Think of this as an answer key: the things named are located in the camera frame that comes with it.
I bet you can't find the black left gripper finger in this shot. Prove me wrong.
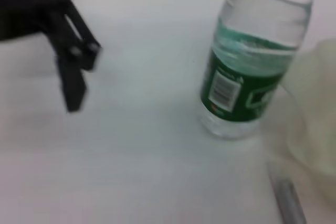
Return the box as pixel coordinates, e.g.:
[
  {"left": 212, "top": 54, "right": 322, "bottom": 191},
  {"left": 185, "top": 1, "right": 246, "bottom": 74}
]
[{"left": 51, "top": 0, "right": 103, "bottom": 113}]

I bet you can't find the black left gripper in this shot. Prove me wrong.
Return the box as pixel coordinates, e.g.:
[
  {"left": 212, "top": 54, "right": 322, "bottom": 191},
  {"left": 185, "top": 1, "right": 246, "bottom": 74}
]
[{"left": 0, "top": 0, "right": 72, "bottom": 41}]

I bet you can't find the clear green-label water bottle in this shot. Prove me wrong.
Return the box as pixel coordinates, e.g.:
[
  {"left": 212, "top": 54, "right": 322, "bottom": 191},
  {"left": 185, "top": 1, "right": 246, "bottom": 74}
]
[{"left": 198, "top": 0, "right": 314, "bottom": 140}]

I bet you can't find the grey glitter pen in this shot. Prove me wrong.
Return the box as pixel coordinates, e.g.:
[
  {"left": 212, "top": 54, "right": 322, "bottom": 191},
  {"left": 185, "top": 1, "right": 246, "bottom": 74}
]
[{"left": 267, "top": 161, "right": 308, "bottom": 224}]

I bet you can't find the pale green glass plate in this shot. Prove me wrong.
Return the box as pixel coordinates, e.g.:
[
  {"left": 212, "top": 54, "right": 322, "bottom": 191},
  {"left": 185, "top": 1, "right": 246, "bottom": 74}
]
[{"left": 285, "top": 37, "right": 336, "bottom": 178}]

